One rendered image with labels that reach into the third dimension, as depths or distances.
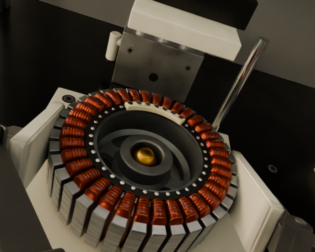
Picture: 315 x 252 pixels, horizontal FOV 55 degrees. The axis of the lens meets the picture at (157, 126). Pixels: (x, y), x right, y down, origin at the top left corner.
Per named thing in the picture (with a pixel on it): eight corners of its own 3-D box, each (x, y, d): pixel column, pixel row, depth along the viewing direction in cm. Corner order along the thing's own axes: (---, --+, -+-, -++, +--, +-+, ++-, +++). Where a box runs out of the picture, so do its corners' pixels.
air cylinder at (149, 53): (183, 104, 30) (205, 56, 27) (110, 82, 29) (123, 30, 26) (184, 78, 34) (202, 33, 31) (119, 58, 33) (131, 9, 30)
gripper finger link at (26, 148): (15, 205, 13) (-3, 201, 13) (56, 146, 20) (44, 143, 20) (28, 143, 12) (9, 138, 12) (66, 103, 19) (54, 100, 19)
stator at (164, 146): (223, 285, 16) (258, 253, 14) (12, 240, 15) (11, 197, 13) (210, 143, 25) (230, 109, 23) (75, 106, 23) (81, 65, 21)
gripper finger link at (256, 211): (271, 205, 14) (286, 209, 14) (230, 149, 20) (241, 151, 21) (246, 258, 15) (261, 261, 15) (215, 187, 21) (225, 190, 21)
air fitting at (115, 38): (115, 66, 29) (122, 38, 27) (103, 62, 29) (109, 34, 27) (117, 60, 30) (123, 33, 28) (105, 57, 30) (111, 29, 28)
